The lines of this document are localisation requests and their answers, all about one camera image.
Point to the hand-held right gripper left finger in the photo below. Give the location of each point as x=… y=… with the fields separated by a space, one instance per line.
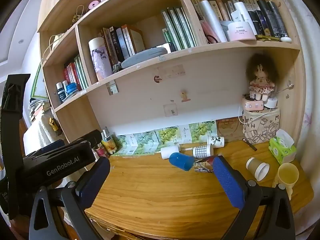
x=93 y=177

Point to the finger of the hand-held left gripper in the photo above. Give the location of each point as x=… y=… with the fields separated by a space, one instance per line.
x=92 y=137

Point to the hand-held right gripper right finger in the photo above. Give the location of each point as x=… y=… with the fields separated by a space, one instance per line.
x=227 y=180

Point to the clear printed glass cup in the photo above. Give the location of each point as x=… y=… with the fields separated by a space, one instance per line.
x=203 y=165

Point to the brown paper cup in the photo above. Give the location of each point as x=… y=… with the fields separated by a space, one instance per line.
x=255 y=167

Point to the grey checkered cup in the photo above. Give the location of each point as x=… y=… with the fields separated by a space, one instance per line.
x=202 y=151

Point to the white panda print cup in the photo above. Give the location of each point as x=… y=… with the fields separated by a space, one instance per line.
x=216 y=141

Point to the blue plastic cup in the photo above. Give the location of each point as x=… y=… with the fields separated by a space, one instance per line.
x=181 y=161

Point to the yellow plastic cup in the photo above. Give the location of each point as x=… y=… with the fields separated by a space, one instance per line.
x=287 y=175

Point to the plain white cup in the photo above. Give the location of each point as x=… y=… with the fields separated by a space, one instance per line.
x=170 y=153

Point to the small colourful bottles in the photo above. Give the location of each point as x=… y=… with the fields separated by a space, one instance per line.
x=107 y=143

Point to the grape print box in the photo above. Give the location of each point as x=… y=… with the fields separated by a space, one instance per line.
x=167 y=136
x=126 y=143
x=202 y=128
x=146 y=141

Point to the gold figurine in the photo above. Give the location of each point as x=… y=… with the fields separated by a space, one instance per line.
x=54 y=126

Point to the dark pen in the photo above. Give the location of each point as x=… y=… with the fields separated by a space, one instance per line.
x=250 y=145

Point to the brown round print box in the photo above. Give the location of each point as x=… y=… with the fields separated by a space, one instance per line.
x=228 y=128

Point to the blue jar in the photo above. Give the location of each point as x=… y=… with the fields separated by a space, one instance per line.
x=72 y=88

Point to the dark ink bottle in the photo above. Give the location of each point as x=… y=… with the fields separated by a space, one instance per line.
x=60 y=92

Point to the pile of papers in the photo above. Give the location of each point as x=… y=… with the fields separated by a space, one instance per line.
x=38 y=107

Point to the letter printed storage box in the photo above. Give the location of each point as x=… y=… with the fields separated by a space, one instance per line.
x=260 y=127

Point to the green tissue packet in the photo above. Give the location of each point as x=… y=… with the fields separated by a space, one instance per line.
x=281 y=148

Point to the white narrow box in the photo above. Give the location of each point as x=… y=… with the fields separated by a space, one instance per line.
x=185 y=133

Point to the red and green books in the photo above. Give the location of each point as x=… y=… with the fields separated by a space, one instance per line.
x=76 y=73

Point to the floral thermos bottle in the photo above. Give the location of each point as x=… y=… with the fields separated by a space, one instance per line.
x=100 y=60

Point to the pink toy device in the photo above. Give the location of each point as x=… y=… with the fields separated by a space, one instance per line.
x=252 y=104

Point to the white round device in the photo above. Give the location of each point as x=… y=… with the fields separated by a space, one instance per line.
x=271 y=103

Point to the grey oval case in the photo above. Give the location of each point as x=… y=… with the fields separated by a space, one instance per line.
x=143 y=55

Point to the row of dark books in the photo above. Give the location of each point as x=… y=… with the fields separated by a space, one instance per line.
x=125 y=42

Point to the brown haired doll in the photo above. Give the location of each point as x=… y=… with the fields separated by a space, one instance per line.
x=261 y=77

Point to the gold hanging ornament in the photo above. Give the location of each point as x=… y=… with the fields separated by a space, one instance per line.
x=76 y=16

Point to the pink tape roll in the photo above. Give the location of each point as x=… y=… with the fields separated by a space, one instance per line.
x=94 y=5

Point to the wooden bookshelf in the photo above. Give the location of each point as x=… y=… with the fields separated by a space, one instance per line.
x=225 y=47

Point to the row of green books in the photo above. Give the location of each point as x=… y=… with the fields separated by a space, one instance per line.
x=178 y=28

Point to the pink cream jar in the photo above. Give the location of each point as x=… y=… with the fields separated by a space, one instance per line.
x=241 y=31

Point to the pink packet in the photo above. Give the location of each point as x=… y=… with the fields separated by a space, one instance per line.
x=208 y=31

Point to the white small dish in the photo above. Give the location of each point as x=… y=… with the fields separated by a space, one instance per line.
x=286 y=39

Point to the white plastic roll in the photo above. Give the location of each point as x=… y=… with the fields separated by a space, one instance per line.
x=211 y=20

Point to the row of mixed books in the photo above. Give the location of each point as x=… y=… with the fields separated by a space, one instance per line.
x=265 y=15

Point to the white tube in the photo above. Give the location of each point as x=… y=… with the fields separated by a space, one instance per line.
x=241 y=11

